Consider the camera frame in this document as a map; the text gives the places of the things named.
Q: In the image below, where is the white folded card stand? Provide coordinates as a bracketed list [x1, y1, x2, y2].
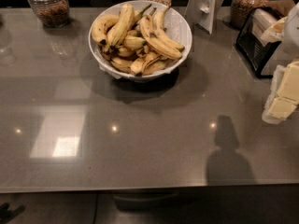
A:
[184, 0, 223, 35]

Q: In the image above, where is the right glass jar with granola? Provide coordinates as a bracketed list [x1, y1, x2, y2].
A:
[230, 0, 270, 29]

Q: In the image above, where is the white bowl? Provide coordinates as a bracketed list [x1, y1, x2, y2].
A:
[89, 0, 192, 82]

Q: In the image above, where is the curved far-left banana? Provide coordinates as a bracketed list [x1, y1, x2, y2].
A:
[92, 14, 119, 45]

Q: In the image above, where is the left glass jar with granola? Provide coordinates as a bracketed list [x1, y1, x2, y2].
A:
[27, 0, 69, 27]

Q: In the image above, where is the glass jar with granola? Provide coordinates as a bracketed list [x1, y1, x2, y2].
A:
[230, 0, 270, 29]
[27, 0, 69, 27]

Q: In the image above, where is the front left bottom banana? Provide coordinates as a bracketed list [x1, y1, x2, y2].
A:
[110, 57, 132, 74]

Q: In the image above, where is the clear glass at left edge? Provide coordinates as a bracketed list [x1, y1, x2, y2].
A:
[0, 22, 16, 66]

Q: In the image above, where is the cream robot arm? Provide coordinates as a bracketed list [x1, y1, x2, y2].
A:
[262, 3, 299, 124]

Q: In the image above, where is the large left banana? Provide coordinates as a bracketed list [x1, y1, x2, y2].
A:
[107, 3, 135, 47]

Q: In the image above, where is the rear right banana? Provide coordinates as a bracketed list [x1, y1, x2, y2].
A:
[153, 7, 185, 51]

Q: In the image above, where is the small centre banana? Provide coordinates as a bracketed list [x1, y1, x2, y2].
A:
[123, 35, 146, 49]

